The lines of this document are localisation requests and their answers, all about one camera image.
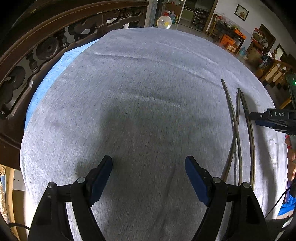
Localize wooden stair railing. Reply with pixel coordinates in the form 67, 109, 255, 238
257, 52, 296, 89

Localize dark cable strands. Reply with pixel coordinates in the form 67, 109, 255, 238
221, 79, 243, 186

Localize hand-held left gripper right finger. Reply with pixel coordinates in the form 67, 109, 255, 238
184, 155, 270, 241

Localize small round electric fan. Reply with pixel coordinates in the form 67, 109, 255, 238
157, 16, 173, 29

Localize light blue table cloth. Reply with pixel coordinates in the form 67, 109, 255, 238
25, 38, 100, 131

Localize dark wooden side table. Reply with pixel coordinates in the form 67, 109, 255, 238
215, 20, 246, 54

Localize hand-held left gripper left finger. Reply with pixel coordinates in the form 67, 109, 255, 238
28, 155, 113, 241

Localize dark shoe rack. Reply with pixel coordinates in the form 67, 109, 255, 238
194, 8, 210, 26

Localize carved wooden headboard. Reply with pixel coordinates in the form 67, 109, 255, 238
0, 0, 149, 170

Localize bright blue cloth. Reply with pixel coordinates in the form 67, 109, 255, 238
279, 197, 296, 216

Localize framed wall picture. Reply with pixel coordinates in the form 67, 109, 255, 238
234, 4, 249, 22

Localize black cable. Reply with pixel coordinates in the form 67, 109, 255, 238
7, 222, 31, 232
265, 184, 296, 219

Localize person's right hand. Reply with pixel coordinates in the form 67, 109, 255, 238
284, 136, 296, 181

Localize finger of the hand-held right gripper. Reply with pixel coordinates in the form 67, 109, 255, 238
255, 120, 296, 135
249, 110, 290, 121

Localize grey table cloth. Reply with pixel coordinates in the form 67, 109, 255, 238
20, 27, 289, 241

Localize orange cardboard box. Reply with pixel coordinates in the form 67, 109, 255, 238
220, 34, 238, 51

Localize beige wooden board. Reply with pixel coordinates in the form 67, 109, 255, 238
5, 166, 27, 233

